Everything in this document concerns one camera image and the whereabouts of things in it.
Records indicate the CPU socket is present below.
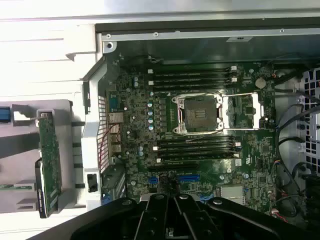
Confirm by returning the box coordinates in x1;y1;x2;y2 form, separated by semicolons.
171;93;224;135

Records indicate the grey parts rack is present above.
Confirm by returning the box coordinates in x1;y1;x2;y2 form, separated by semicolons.
0;99;87;216

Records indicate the open grey PC case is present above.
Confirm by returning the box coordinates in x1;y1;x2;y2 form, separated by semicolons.
81;22;320;226

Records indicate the green motherboard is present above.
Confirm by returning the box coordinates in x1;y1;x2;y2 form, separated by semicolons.
106;61;278;216

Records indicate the perforated metal disk bay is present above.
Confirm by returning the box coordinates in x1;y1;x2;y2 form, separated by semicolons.
296;67;320;163

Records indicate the hard disk with blue carrier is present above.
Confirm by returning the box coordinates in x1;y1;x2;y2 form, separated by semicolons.
0;106;13;124

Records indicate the black plastic duct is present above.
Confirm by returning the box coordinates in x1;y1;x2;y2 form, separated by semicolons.
306;174;320;240

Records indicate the black expansion slot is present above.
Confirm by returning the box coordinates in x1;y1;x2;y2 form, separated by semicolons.
147;163;198;173

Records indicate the long blue expansion slot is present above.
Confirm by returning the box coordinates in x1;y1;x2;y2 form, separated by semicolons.
177;174;200;184

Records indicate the silver chipset heatsink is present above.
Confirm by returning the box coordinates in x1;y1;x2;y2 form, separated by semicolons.
219;185;245;204

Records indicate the green RAM stick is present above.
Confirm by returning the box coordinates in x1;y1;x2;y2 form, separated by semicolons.
0;183;35;191

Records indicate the metal socket cover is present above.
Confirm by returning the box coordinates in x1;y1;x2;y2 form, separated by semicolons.
221;92;265;131

